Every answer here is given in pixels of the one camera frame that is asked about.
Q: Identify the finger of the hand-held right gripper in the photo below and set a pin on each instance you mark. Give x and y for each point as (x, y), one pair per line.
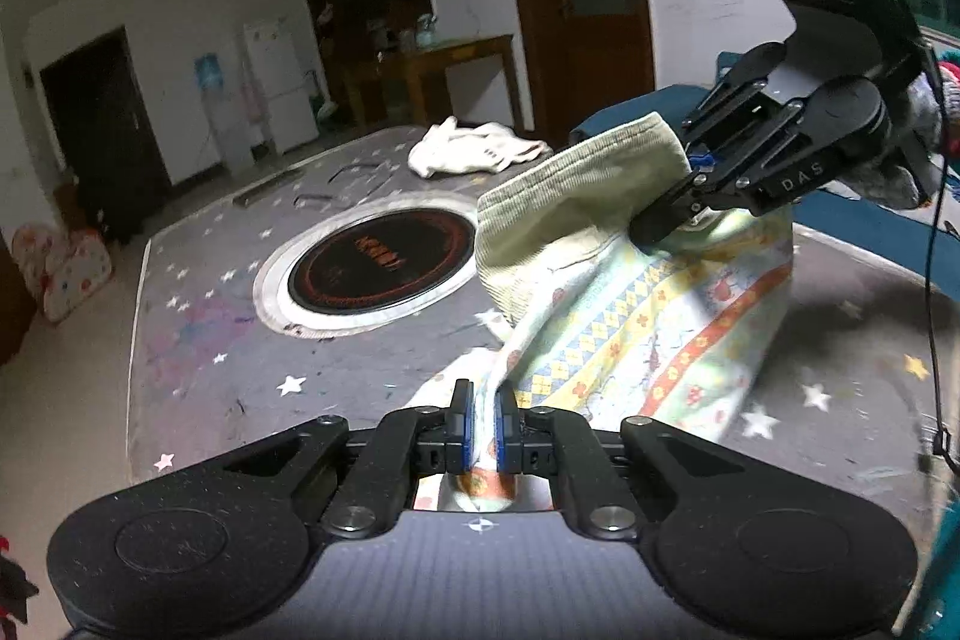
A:
(739, 93)
(664, 216)

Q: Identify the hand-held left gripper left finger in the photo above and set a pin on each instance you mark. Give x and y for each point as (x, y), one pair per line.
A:
(466, 434)

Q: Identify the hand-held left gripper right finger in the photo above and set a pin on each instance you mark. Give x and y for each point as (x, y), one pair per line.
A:
(504, 434)

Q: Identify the colourful patterned child's jacket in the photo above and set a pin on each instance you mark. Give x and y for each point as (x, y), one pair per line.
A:
(600, 325)

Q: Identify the person's right hand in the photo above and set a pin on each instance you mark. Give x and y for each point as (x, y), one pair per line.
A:
(911, 160)

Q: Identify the blue sofa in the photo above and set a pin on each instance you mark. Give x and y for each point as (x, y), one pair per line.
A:
(862, 227)

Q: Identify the round black induction cooktop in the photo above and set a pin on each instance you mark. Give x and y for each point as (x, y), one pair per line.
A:
(375, 261)

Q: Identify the cream garment with number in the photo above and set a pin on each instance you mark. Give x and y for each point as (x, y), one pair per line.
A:
(472, 149)

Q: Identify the grey star-print table cover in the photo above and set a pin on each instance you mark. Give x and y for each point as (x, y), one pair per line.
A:
(210, 370)

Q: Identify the brown wooden desk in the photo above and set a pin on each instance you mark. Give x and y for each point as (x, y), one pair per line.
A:
(450, 51)

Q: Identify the pale green kettle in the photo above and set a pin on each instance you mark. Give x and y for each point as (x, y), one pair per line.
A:
(426, 31)

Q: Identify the flat dark bar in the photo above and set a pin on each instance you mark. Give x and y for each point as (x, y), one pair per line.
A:
(266, 189)

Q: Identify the white water dispenser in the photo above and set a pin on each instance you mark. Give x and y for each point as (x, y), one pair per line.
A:
(225, 123)

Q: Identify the white refrigerator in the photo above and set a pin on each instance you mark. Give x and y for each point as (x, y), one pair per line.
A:
(281, 85)

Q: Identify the pink hanging cloth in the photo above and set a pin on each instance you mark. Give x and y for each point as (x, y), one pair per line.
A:
(255, 100)

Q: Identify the polka-dot play tent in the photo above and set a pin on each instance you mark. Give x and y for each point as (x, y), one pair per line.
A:
(67, 276)

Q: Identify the person's teal clothing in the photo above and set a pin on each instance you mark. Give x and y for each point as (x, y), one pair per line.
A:
(946, 572)

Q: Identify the dark wooden door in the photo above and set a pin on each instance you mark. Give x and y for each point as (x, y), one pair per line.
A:
(109, 130)

